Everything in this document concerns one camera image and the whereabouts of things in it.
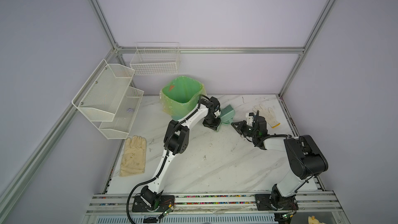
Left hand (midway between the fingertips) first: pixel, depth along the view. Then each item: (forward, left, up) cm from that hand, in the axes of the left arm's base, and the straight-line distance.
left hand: (215, 129), depth 96 cm
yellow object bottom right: (-47, -40, +1) cm, 61 cm away
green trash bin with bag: (+23, +24, +5) cm, 34 cm away
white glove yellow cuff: (+15, -39, -4) cm, 43 cm away
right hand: (0, -9, +6) cm, 11 cm away
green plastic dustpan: (+4, -4, +3) cm, 6 cm away
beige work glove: (-18, +49, -5) cm, 52 cm away
